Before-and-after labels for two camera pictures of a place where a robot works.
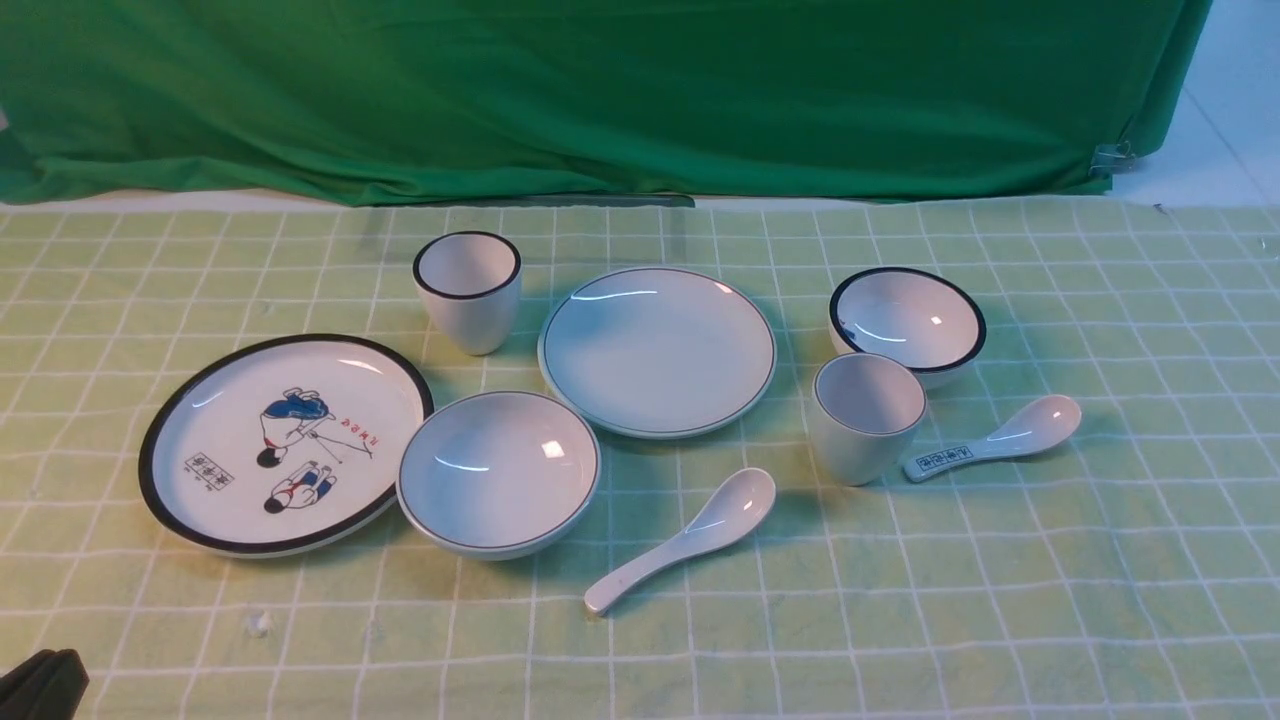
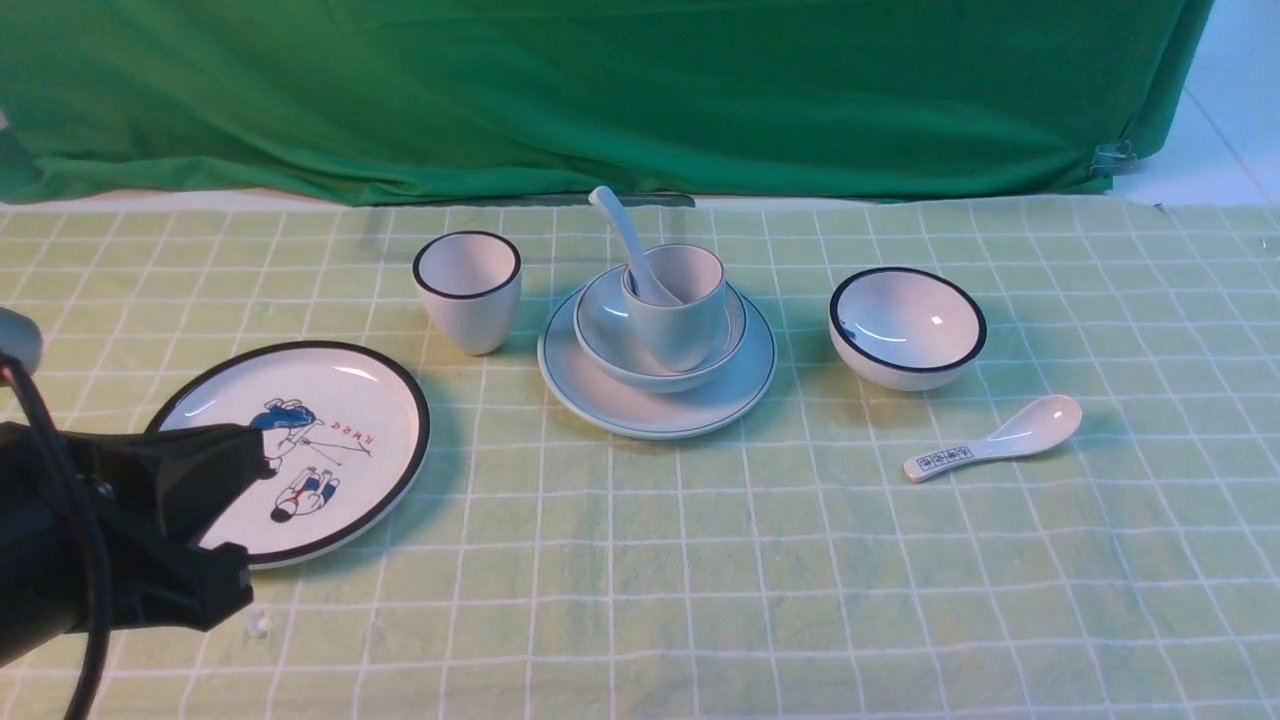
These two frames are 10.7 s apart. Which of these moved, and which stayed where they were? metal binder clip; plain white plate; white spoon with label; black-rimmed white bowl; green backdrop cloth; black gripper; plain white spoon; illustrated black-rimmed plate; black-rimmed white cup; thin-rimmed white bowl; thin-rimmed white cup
Moved: black gripper; thin-rimmed white cup; plain white spoon; thin-rimmed white bowl
Stayed: illustrated black-rimmed plate; black-rimmed white cup; white spoon with label; black-rimmed white bowl; plain white plate; metal binder clip; green backdrop cloth
